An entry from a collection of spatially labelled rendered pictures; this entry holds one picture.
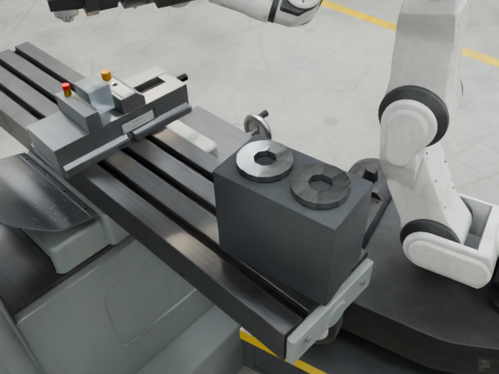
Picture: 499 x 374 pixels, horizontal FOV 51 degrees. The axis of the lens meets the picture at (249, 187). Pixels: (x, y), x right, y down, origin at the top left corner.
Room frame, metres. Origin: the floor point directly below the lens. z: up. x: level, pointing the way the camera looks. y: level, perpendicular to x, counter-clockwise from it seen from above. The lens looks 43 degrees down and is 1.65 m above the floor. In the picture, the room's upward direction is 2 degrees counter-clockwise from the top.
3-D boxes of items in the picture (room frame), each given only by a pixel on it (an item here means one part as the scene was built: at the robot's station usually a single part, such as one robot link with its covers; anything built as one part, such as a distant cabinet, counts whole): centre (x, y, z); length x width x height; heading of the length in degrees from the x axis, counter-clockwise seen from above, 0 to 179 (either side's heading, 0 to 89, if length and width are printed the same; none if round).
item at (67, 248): (0.99, 0.35, 0.79); 0.50 x 0.35 x 0.12; 135
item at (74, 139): (0.99, 0.31, 0.98); 0.35 x 0.15 x 0.11; 133
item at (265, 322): (0.94, 0.30, 0.89); 1.24 x 0.23 x 0.08; 45
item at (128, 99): (1.01, 0.29, 1.02); 0.12 x 0.06 x 0.04; 43
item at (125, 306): (1.00, 0.33, 0.43); 0.80 x 0.30 x 0.60; 135
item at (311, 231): (0.60, -0.07, 1.03); 0.22 x 0.12 x 0.20; 53
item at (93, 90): (0.97, 0.33, 1.03); 0.06 x 0.05 x 0.06; 43
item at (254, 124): (1.34, -0.01, 0.63); 0.16 x 0.12 x 0.12; 135
